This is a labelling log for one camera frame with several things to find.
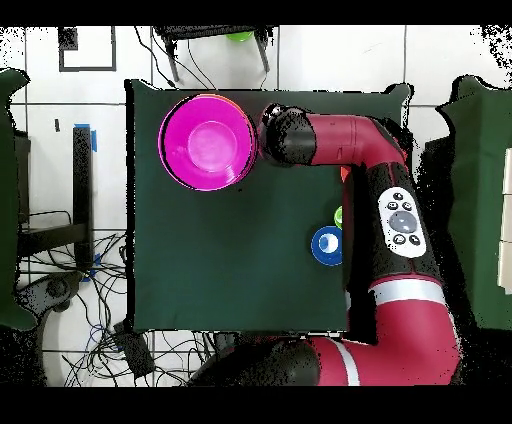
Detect blue bowl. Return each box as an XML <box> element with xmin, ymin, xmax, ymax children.
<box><xmin>310</xmin><ymin>225</ymin><xmax>344</xmax><ymax>267</ymax></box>

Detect green cloth side table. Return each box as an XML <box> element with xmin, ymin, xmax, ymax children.
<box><xmin>434</xmin><ymin>75</ymin><xmax>512</xmax><ymax>331</ymax></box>
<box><xmin>0</xmin><ymin>68</ymin><xmax>37</xmax><ymax>331</ymax></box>

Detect black power strip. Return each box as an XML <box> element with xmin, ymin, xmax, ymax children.
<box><xmin>112</xmin><ymin>320</ymin><xmax>156</xmax><ymax>379</ymax></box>

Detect black office chair base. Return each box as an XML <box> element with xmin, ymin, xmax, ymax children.
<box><xmin>17</xmin><ymin>271</ymin><xmax>85</xmax><ymax>317</ymax></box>

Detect dark green tablecloth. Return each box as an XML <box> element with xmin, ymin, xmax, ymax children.
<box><xmin>124</xmin><ymin>78</ymin><xmax>413</xmax><ymax>335</ymax></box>

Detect orange bowl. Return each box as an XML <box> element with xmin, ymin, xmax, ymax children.
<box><xmin>195</xmin><ymin>93</ymin><xmax>259</xmax><ymax>161</ymax></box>

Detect black stool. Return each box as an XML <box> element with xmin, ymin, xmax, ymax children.
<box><xmin>153</xmin><ymin>25</ymin><xmax>278</xmax><ymax>83</ymax></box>

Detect blue tape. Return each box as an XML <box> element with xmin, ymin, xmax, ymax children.
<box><xmin>73</xmin><ymin>123</ymin><xmax>98</xmax><ymax>153</ymax></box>

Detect black table frame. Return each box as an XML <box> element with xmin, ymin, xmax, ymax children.
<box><xmin>17</xmin><ymin>126</ymin><xmax>94</xmax><ymax>273</ymax></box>

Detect black cable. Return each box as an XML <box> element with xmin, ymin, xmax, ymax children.
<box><xmin>133</xmin><ymin>25</ymin><xmax>177</xmax><ymax>89</ymax></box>

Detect white boxes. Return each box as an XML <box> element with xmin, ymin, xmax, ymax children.
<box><xmin>496</xmin><ymin>147</ymin><xmax>512</xmax><ymax>295</ymax></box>

